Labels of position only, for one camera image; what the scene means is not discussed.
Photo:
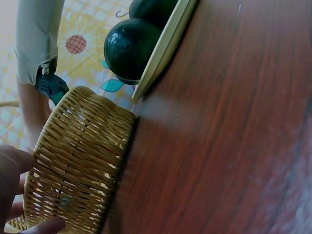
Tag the dark green avocado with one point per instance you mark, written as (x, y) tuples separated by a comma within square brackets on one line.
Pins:
[(129, 48), (151, 11)]

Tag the person's left hand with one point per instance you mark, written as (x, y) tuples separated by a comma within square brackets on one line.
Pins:
[(8, 175)]

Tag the cream rectangular plate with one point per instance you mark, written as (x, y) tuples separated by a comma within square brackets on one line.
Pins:
[(165, 48)]

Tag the person's left thumb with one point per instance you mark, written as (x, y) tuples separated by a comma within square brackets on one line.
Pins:
[(14, 165)]

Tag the person's right hand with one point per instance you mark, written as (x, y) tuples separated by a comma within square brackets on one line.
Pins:
[(31, 114)]

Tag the person's right forearm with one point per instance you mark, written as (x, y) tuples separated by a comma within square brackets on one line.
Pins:
[(36, 36)]

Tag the person's left fingers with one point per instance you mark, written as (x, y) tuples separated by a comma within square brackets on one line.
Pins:
[(45, 226)]

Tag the woven wicker basket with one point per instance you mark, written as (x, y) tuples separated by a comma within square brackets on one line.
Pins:
[(80, 156)]

